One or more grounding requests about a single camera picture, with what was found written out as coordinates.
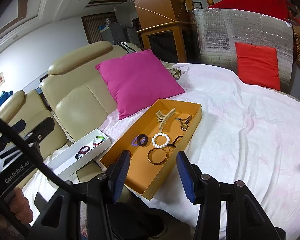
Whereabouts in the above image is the white bead bracelet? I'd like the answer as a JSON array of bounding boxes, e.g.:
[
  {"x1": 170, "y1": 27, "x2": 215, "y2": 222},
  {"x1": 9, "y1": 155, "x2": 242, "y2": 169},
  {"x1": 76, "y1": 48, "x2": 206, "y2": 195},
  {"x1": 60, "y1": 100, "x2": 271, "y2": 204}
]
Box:
[{"x1": 152, "y1": 132, "x2": 171, "y2": 149}]

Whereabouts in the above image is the silver metal wristwatch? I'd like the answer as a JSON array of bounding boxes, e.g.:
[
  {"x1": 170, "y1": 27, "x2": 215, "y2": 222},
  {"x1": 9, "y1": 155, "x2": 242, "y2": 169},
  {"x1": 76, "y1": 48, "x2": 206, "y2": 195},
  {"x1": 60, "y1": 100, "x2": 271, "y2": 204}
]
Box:
[{"x1": 175, "y1": 115, "x2": 193, "y2": 131}]

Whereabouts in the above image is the black hair tie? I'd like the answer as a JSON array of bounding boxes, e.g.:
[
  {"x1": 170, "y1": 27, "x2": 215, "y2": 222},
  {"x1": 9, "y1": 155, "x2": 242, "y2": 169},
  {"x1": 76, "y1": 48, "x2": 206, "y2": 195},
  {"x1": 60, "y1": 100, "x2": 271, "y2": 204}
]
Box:
[{"x1": 136, "y1": 133, "x2": 150, "y2": 147}]

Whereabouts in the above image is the beige hair claw clip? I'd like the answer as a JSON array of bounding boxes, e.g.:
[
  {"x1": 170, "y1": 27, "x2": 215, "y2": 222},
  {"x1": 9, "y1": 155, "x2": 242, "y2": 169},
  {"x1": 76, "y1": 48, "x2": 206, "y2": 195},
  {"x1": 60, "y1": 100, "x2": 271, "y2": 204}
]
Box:
[{"x1": 156, "y1": 108, "x2": 176, "y2": 133}]

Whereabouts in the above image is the person's left hand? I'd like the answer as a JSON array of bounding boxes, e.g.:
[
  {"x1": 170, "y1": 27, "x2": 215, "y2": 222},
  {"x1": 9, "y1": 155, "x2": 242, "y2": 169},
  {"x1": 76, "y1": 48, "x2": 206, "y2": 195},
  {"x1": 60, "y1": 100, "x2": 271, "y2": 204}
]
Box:
[{"x1": 10, "y1": 187, "x2": 33, "y2": 224}]

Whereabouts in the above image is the orange cardboard box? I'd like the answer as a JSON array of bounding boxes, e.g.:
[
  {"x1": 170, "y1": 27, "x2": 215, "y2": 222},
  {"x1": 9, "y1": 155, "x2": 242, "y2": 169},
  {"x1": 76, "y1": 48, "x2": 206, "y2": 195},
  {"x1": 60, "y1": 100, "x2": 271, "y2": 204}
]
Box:
[{"x1": 100, "y1": 99, "x2": 202, "y2": 200}]

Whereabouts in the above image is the white shallow box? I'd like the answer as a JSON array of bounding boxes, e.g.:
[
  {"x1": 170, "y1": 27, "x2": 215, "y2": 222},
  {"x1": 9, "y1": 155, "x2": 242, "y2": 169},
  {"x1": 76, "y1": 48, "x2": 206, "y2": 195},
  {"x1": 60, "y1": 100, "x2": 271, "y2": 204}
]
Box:
[{"x1": 46, "y1": 129, "x2": 111, "y2": 180}]

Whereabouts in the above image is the beige leather sofa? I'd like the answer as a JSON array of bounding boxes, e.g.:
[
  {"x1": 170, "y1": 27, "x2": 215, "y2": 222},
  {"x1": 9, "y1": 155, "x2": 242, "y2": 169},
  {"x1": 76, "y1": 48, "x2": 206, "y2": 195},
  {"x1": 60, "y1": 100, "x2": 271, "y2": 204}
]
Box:
[{"x1": 0, "y1": 40, "x2": 143, "y2": 188}]

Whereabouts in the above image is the magenta pillow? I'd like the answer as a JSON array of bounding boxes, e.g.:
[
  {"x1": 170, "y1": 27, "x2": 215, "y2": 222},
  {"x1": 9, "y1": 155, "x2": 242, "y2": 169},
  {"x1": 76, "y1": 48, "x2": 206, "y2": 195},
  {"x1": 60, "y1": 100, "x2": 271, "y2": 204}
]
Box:
[{"x1": 95, "y1": 50, "x2": 185, "y2": 120}]

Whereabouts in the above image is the red pillow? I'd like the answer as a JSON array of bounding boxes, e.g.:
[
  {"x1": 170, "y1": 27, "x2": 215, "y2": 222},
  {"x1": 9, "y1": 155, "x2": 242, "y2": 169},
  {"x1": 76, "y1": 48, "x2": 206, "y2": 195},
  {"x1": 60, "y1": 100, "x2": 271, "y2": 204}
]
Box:
[{"x1": 235, "y1": 42, "x2": 281, "y2": 91}]

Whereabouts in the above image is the silver foil insulation panel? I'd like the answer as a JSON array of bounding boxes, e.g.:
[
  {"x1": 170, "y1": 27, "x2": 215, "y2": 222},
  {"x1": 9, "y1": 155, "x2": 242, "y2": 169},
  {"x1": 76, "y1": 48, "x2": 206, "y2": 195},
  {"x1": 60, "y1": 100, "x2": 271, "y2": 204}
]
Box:
[{"x1": 189, "y1": 9, "x2": 294, "y2": 93}]

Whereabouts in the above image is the wooden cabinet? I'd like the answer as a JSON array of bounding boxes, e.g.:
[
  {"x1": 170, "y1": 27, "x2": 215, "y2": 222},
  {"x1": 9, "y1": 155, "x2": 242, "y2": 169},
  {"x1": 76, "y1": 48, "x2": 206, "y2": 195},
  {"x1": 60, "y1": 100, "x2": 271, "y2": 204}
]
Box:
[{"x1": 134, "y1": 0, "x2": 196, "y2": 63}]

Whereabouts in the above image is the red blanket on railing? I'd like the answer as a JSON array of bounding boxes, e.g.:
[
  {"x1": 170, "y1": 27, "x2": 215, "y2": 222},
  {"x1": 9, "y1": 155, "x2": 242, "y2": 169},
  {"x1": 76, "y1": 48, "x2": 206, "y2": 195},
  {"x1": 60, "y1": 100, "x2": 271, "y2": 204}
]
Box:
[{"x1": 209, "y1": 0, "x2": 289, "y2": 20}]

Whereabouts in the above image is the black cable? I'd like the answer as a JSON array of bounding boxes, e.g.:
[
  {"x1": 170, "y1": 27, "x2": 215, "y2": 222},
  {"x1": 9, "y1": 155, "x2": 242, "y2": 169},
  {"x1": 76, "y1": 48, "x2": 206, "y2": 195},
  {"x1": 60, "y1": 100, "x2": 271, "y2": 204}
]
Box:
[{"x1": 0, "y1": 112, "x2": 101, "y2": 205}]

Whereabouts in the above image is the dark bracelet in white box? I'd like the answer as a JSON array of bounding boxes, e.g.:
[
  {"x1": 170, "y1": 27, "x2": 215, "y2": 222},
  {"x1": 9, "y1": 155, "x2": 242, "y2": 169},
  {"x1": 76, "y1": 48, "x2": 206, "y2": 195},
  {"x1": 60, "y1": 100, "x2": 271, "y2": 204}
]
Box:
[{"x1": 75, "y1": 146, "x2": 91, "y2": 160}]

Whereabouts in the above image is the colourful bracelet in white box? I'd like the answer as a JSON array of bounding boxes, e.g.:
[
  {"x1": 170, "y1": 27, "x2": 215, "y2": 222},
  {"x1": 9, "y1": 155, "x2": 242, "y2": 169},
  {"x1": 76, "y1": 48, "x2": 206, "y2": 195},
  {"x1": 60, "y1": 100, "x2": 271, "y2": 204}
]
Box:
[{"x1": 92, "y1": 135, "x2": 107, "y2": 147}]

